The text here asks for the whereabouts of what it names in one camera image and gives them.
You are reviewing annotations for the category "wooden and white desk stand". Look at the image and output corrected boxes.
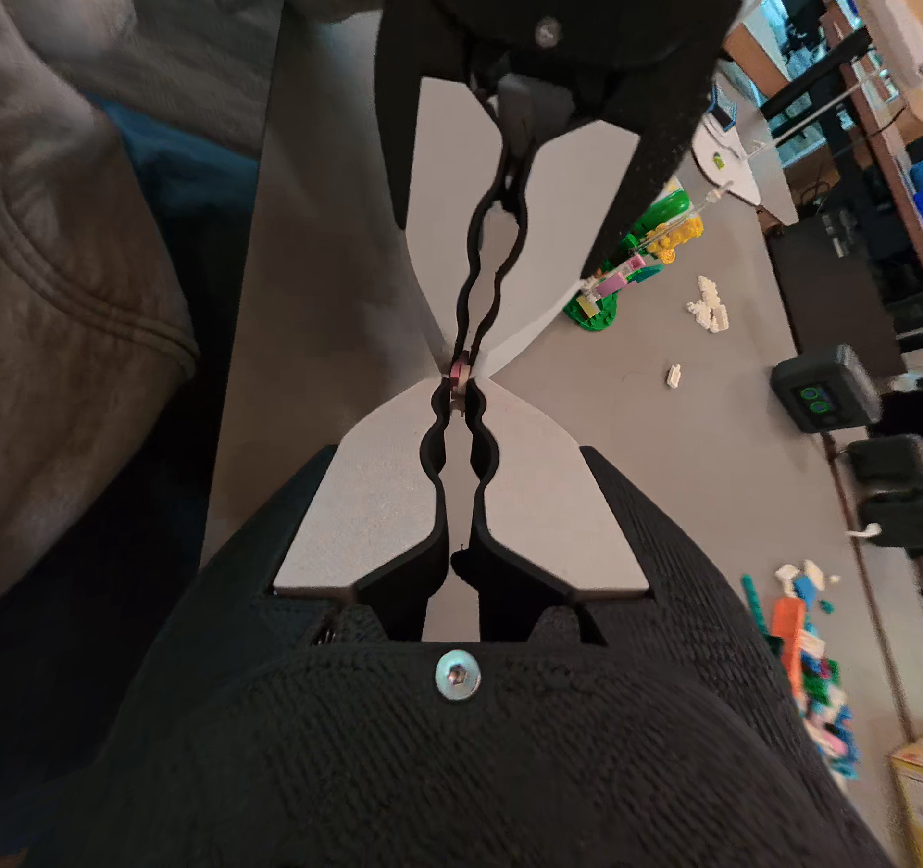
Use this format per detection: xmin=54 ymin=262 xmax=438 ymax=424
xmin=691 ymin=0 xmax=923 ymax=207

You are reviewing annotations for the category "heap of white lego pieces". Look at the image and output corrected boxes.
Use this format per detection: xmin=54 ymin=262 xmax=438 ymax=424
xmin=686 ymin=274 xmax=731 ymax=334

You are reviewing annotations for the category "green lego flower model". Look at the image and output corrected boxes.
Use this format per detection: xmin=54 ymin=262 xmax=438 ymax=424
xmin=563 ymin=177 xmax=705 ymax=333

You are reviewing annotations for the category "brown office desk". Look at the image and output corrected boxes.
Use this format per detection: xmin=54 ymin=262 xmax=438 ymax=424
xmin=800 ymin=0 xmax=923 ymax=270

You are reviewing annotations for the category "pile of colourful lego pieces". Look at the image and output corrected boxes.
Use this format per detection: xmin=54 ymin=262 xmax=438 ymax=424
xmin=764 ymin=558 xmax=862 ymax=782

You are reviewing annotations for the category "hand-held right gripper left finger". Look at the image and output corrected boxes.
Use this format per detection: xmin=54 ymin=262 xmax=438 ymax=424
xmin=273 ymin=376 xmax=451 ymax=642

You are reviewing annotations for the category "person's blue trouser leg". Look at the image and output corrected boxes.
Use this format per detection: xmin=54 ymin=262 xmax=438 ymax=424
xmin=87 ymin=92 xmax=262 ymax=350

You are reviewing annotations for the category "person's grey hoodie torso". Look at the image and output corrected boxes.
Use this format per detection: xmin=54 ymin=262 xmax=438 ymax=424
xmin=0 ymin=10 xmax=200 ymax=598

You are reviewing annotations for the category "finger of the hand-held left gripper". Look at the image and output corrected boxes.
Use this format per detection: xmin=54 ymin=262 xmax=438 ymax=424
xmin=472 ymin=118 xmax=642 ymax=378
xmin=404 ymin=75 xmax=507 ymax=365

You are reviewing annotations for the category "long teal lego plate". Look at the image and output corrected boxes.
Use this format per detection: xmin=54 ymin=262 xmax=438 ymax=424
xmin=740 ymin=574 xmax=771 ymax=642

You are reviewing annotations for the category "person's left forearm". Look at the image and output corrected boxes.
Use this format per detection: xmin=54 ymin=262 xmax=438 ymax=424
xmin=0 ymin=0 xmax=405 ymax=162

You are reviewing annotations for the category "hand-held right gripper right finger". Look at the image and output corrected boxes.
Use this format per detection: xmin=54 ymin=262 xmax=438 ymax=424
xmin=450 ymin=376 xmax=649 ymax=642

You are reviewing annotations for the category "yellow lego box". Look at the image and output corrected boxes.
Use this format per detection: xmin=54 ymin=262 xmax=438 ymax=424
xmin=888 ymin=738 xmax=923 ymax=847

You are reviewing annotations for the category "black desk cabinet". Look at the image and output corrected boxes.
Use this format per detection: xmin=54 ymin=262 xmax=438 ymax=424
xmin=764 ymin=208 xmax=907 ymax=378

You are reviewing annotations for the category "clear lego rod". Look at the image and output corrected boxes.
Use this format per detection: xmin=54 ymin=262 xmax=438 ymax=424
xmin=635 ymin=187 xmax=735 ymax=245

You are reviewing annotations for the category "orange lego plate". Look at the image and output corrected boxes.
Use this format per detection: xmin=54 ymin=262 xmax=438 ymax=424
xmin=769 ymin=596 xmax=809 ymax=699

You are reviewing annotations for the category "dark grey power station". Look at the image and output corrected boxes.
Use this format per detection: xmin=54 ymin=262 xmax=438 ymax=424
xmin=769 ymin=343 xmax=883 ymax=435
xmin=858 ymin=489 xmax=923 ymax=550
xmin=845 ymin=434 xmax=923 ymax=501

